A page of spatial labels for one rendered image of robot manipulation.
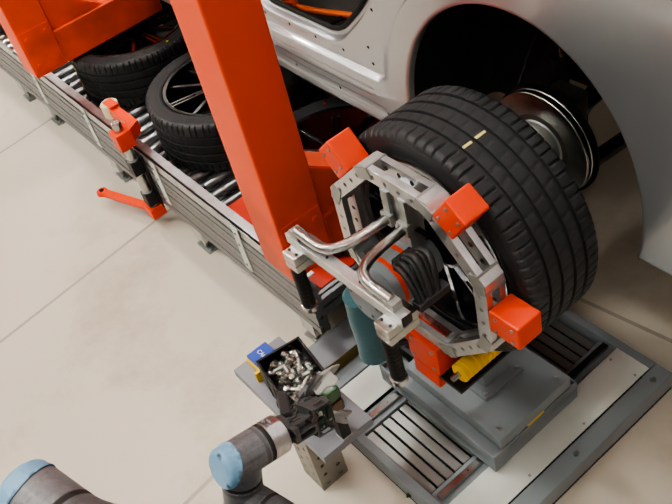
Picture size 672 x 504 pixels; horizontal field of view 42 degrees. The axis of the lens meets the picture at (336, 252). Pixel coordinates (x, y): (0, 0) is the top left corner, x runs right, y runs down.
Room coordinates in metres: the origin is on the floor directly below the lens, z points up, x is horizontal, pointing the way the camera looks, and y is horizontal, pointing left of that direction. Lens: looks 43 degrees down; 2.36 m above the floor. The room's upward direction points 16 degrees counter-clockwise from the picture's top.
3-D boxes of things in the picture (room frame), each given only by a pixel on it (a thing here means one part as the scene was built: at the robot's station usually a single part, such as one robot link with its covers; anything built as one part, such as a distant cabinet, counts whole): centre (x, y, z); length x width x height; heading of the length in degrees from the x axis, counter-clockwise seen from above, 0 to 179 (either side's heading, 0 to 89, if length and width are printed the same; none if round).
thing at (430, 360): (1.52, -0.22, 0.48); 0.16 x 0.12 x 0.17; 119
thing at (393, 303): (1.35, -0.13, 1.03); 0.19 x 0.18 x 0.11; 119
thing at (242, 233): (3.10, 0.68, 0.28); 2.47 x 0.09 x 0.22; 29
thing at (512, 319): (1.22, -0.34, 0.85); 0.09 x 0.08 x 0.07; 29
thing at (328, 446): (1.52, 0.21, 0.44); 0.43 x 0.17 x 0.03; 29
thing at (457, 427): (1.63, -0.31, 0.13); 0.50 x 0.36 x 0.10; 29
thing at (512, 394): (1.58, -0.33, 0.32); 0.40 x 0.30 x 0.28; 29
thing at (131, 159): (2.99, 0.70, 0.30); 0.09 x 0.05 x 0.50; 29
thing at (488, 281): (1.50, -0.19, 0.85); 0.54 x 0.07 x 0.54; 29
